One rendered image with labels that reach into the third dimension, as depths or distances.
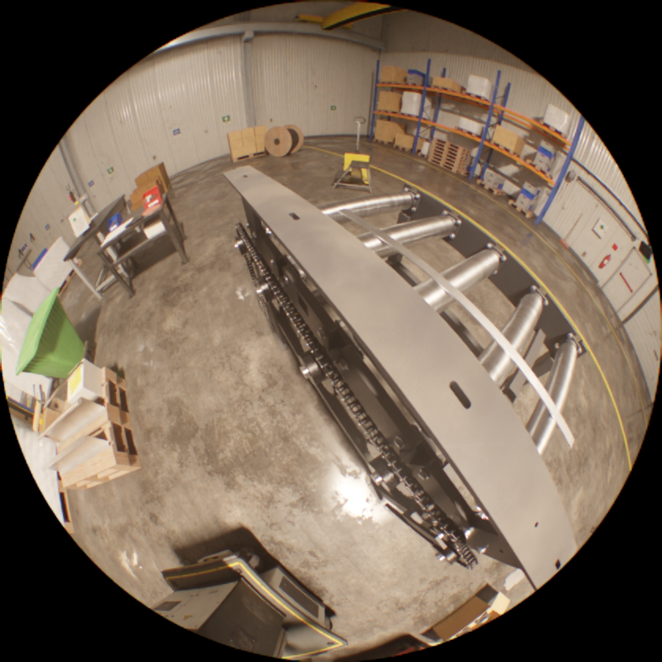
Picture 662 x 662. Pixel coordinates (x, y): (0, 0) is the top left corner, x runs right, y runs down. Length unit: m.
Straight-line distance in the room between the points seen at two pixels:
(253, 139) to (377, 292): 7.51
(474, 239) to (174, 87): 10.38
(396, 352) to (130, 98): 10.77
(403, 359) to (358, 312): 0.06
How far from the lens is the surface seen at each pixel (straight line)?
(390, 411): 0.41
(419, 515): 0.60
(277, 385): 1.42
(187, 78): 10.53
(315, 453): 1.33
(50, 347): 2.52
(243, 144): 7.70
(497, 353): 0.66
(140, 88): 10.74
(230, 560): 1.31
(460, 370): 0.21
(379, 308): 0.21
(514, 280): 1.17
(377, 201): 1.12
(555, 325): 1.20
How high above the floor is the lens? 1.33
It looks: 59 degrees down
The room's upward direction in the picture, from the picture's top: 3 degrees clockwise
